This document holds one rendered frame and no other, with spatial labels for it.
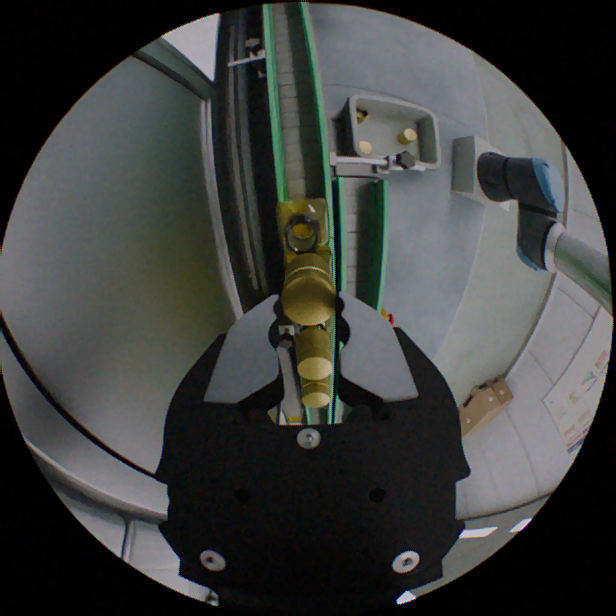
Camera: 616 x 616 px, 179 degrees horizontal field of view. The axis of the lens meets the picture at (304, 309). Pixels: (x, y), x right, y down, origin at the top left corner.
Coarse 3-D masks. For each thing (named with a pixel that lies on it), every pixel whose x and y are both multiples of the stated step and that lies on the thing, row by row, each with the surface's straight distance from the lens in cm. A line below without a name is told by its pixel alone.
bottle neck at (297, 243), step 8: (296, 216) 16; (304, 216) 15; (312, 216) 19; (288, 224) 15; (296, 224) 15; (312, 224) 15; (288, 232) 15; (312, 232) 19; (320, 232) 15; (288, 240) 15; (296, 240) 17; (304, 240) 18; (312, 240) 16; (320, 240) 15; (288, 248) 15; (296, 248) 15; (304, 248) 15; (312, 248) 15
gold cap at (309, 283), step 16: (304, 256) 14; (320, 256) 15; (288, 272) 13; (304, 272) 11; (320, 272) 12; (288, 288) 11; (304, 288) 11; (320, 288) 11; (288, 304) 12; (304, 304) 12; (320, 304) 12; (336, 304) 12; (304, 320) 12; (320, 320) 12
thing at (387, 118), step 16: (352, 96) 53; (368, 96) 54; (352, 112) 50; (384, 112) 60; (400, 112) 60; (416, 112) 60; (352, 128) 49; (368, 128) 58; (384, 128) 59; (400, 128) 62; (416, 128) 64; (432, 128) 60; (384, 144) 58; (400, 144) 60; (416, 144) 62; (432, 144) 59; (416, 160) 61; (432, 160) 58
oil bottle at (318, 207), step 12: (288, 204) 20; (300, 204) 20; (312, 204) 20; (324, 204) 21; (276, 216) 21; (288, 216) 20; (324, 216) 20; (300, 228) 22; (324, 228) 20; (324, 240) 20
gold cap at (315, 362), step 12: (300, 336) 21; (312, 336) 20; (324, 336) 21; (300, 348) 20; (312, 348) 19; (324, 348) 19; (300, 360) 18; (312, 360) 18; (324, 360) 18; (300, 372) 19; (312, 372) 19; (324, 372) 19
